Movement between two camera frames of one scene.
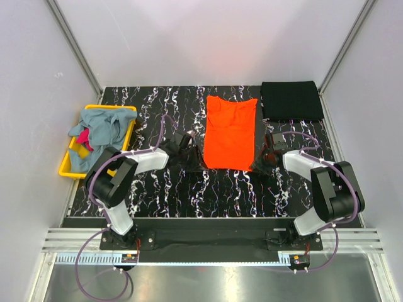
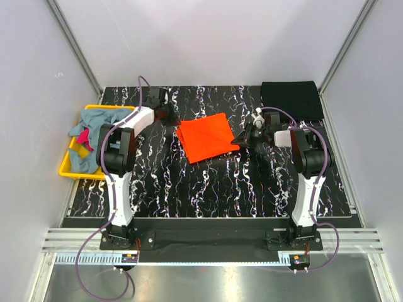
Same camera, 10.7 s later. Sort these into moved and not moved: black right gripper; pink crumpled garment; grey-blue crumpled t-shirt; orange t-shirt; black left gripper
Moved: black right gripper; orange t-shirt; black left gripper
Not moved: grey-blue crumpled t-shirt; pink crumpled garment
